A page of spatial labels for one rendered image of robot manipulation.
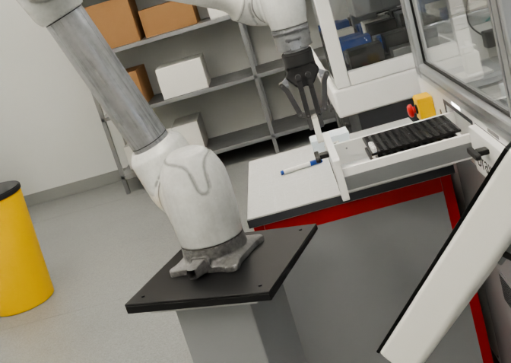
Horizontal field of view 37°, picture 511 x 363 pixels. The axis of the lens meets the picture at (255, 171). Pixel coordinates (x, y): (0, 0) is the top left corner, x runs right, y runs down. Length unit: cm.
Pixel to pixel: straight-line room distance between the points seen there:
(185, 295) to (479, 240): 102
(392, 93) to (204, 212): 122
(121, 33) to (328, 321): 394
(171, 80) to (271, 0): 401
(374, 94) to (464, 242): 201
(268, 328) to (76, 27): 83
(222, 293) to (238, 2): 73
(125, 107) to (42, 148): 474
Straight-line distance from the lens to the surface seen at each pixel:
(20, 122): 661
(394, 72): 277
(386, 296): 225
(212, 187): 173
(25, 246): 429
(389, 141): 196
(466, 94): 186
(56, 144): 657
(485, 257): 79
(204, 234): 175
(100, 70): 187
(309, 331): 227
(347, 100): 276
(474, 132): 179
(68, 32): 187
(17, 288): 432
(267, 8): 184
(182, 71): 578
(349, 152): 209
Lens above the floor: 142
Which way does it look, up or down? 15 degrees down
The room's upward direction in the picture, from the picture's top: 17 degrees counter-clockwise
